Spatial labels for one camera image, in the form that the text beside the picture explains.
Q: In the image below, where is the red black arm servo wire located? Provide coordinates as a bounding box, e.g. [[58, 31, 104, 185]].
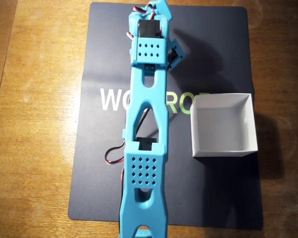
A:
[[105, 141, 127, 166]]

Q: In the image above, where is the black camera cable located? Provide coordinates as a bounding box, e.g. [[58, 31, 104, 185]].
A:
[[137, 109, 151, 139]]

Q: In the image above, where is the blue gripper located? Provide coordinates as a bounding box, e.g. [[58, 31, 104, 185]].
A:
[[146, 0, 174, 21]]

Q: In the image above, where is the white open cardboard box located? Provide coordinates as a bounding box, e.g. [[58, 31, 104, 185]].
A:
[[189, 92, 259, 158]]

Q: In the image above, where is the dark mat with WOWROBO print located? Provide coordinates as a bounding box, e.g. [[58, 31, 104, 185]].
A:
[[68, 1, 264, 230]]

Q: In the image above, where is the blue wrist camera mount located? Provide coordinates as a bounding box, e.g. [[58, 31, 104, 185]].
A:
[[166, 38, 187, 72]]

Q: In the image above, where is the white red gripper servo wire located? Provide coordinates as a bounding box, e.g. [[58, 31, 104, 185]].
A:
[[132, 6, 161, 22]]

